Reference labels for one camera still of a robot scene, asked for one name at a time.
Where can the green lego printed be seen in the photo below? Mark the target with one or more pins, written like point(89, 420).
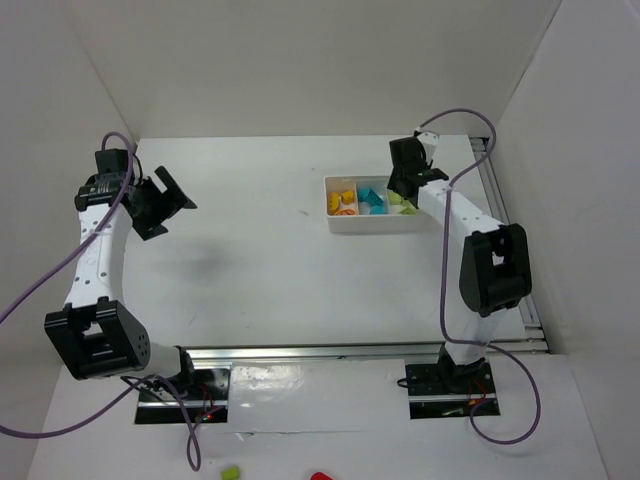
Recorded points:
point(394, 198)
point(407, 211)

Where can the yellow lego long brick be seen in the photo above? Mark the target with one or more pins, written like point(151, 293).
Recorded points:
point(334, 202)

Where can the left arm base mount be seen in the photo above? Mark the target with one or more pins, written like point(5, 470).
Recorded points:
point(205, 400)

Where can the long teal lego brick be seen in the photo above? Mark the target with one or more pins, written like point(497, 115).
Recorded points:
point(369, 196)

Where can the small yellow lego brick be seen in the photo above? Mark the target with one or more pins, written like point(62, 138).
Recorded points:
point(348, 197)

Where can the green lego on floor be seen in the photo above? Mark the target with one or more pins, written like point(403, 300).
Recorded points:
point(230, 473)

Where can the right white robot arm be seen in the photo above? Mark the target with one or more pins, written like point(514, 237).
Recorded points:
point(493, 257)

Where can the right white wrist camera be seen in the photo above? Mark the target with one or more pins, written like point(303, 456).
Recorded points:
point(429, 141)

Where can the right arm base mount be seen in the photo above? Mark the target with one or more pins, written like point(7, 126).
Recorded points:
point(445, 390)

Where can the white three-compartment tray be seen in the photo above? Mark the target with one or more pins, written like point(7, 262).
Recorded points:
point(363, 222)

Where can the red object at bottom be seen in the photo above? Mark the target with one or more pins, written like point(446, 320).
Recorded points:
point(320, 476)

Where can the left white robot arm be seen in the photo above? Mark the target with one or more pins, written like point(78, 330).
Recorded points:
point(94, 333)

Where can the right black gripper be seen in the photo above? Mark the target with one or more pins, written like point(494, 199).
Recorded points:
point(417, 179)

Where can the orange printed lego brick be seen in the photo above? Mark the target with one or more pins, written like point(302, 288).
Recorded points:
point(345, 212)

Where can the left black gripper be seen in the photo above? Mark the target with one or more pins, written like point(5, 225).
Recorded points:
point(151, 203)

